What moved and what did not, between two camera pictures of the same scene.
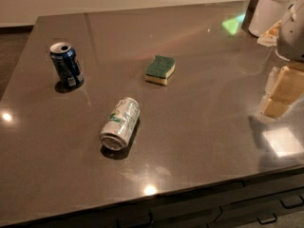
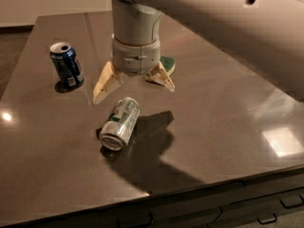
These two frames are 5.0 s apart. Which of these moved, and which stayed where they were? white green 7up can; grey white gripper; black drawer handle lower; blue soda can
Moved: grey white gripper
Stayed: black drawer handle lower; blue soda can; white green 7up can
